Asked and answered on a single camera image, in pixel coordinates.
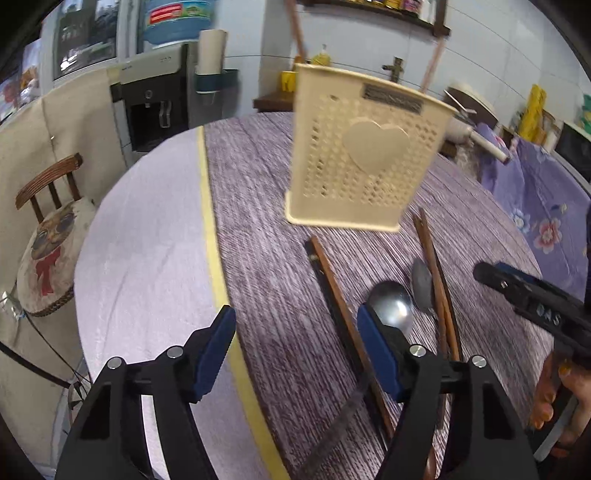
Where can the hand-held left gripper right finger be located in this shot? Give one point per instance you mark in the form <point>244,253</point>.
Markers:
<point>376,350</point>

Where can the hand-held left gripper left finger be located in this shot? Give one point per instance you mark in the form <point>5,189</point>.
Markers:
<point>214,350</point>

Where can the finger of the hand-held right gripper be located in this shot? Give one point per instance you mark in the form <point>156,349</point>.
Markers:
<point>540,309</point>
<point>545,286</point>

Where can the cream perforated utensil holder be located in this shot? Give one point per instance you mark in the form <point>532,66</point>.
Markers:
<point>323,175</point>

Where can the person's right hand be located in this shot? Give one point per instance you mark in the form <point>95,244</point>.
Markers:
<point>581,397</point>

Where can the large metal spoon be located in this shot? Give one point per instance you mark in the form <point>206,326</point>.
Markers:
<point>390,304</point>

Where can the small grey spoon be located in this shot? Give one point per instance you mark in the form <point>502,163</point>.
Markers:
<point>421,288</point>

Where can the purple floral cloth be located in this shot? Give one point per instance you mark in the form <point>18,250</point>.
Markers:
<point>540,198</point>

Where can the microwave oven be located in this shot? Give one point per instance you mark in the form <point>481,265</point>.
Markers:
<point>575,147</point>

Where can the yellow packet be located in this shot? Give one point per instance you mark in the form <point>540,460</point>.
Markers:
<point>535,110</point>

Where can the white cooking pot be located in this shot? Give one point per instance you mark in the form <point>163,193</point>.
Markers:
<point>466,115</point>

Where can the owl print seat cushion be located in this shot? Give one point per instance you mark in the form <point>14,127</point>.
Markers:
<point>46,258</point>

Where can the wooden chair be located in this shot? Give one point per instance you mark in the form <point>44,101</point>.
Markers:
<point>46,177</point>

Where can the wooden side table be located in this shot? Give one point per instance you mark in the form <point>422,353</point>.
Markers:
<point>272,101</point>

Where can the brass faucet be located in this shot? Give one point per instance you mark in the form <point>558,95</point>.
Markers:
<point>395,69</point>

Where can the beige cloth cover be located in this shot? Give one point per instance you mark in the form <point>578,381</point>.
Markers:
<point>69,129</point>

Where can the teal cup holder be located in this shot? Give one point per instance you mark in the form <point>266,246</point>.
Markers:
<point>217,81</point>

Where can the water dispenser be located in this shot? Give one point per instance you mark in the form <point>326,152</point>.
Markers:
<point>152,74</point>

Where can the yellow bottle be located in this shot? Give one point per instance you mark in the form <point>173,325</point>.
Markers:
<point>322,57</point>

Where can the blue water bottle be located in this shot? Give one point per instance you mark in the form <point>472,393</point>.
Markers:
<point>180,23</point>

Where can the window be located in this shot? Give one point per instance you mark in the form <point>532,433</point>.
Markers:
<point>83,37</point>

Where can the wooden wall shelf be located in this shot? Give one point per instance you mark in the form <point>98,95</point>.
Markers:
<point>397,16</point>

